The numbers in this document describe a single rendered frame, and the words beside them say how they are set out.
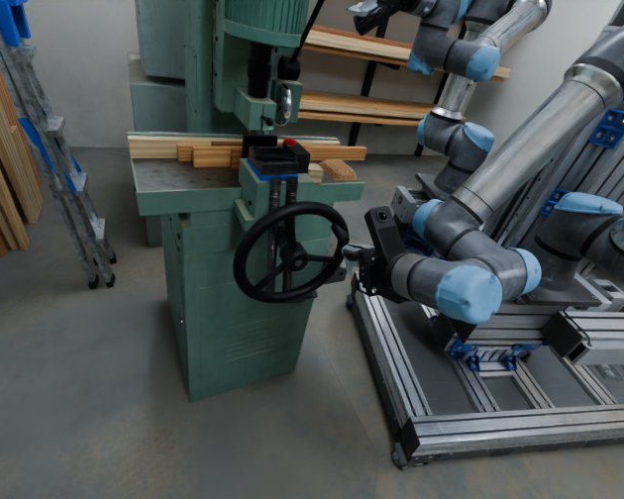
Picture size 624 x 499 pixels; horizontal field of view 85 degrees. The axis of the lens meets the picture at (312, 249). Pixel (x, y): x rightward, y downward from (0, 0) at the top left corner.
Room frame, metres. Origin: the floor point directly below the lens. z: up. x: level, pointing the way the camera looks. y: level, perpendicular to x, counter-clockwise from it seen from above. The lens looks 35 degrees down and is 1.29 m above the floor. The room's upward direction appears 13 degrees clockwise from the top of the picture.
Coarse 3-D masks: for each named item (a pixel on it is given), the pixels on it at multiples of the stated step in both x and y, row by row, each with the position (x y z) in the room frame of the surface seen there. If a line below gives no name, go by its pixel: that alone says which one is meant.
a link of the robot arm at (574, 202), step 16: (576, 192) 0.84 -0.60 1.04; (560, 208) 0.80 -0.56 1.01; (576, 208) 0.77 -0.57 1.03; (592, 208) 0.75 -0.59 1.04; (608, 208) 0.75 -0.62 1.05; (544, 224) 0.82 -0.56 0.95; (560, 224) 0.78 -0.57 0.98; (576, 224) 0.75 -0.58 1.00; (592, 224) 0.74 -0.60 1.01; (608, 224) 0.72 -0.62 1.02; (544, 240) 0.79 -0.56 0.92; (560, 240) 0.76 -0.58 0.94; (576, 240) 0.74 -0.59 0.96; (592, 240) 0.71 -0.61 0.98
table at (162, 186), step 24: (144, 168) 0.71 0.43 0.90; (168, 168) 0.74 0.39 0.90; (192, 168) 0.77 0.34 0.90; (216, 168) 0.80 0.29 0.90; (144, 192) 0.61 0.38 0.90; (168, 192) 0.64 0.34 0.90; (192, 192) 0.67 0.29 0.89; (216, 192) 0.70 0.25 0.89; (240, 192) 0.73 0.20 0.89; (312, 192) 0.84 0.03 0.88; (336, 192) 0.89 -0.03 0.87; (360, 192) 0.93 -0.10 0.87; (240, 216) 0.67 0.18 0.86; (312, 216) 0.74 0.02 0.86
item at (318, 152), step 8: (184, 144) 0.82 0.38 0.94; (192, 144) 0.83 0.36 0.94; (200, 144) 0.84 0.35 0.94; (208, 144) 0.85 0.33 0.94; (184, 152) 0.80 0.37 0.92; (312, 152) 1.01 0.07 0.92; (320, 152) 1.02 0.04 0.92; (328, 152) 1.04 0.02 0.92; (336, 152) 1.06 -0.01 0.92; (344, 152) 1.07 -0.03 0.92; (352, 152) 1.09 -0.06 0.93; (360, 152) 1.11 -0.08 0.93; (184, 160) 0.80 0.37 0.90; (192, 160) 0.81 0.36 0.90
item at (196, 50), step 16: (192, 0) 1.06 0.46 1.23; (208, 0) 1.02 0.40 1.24; (192, 16) 1.06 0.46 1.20; (208, 16) 1.02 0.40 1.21; (192, 32) 1.07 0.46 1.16; (208, 32) 1.02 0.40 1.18; (192, 48) 1.07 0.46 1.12; (208, 48) 1.02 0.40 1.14; (192, 64) 1.06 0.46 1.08; (208, 64) 1.02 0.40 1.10; (192, 80) 1.06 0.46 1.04; (208, 80) 1.02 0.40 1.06; (192, 96) 1.07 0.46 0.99; (208, 96) 1.02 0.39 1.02; (192, 112) 1.08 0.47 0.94; (208, 112) 1.02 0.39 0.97; (192, 128) 1.09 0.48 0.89; (208, 128) 1.02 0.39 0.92; (224, 128) 1.04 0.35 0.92; (240, 128) 1.07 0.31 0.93
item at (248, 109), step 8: (240, 88) 0.96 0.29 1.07; (240, 96) 0.92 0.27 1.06; (248, 96) 0.90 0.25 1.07; (240, 104) 0.92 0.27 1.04; (248, 104) 0.86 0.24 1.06; (256, 104) 0.86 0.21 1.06; (264, 104) 0.87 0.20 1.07; (272, 104) 0.89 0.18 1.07; (240, 112) 0.91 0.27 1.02; (248, 112) 0.86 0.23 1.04; (256, 112) 0.86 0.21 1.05; (264, 112) 0.87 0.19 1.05; (272, 112) 0.89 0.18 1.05; (240, 120) 0.91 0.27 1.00; (248, 120) 0.86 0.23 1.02; (256, 120) 0.86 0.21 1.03; (248, 128) 0.85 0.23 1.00; (256, 128) 0.86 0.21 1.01; (264, 128) 0.88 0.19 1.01; (272, 128) 0.89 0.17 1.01
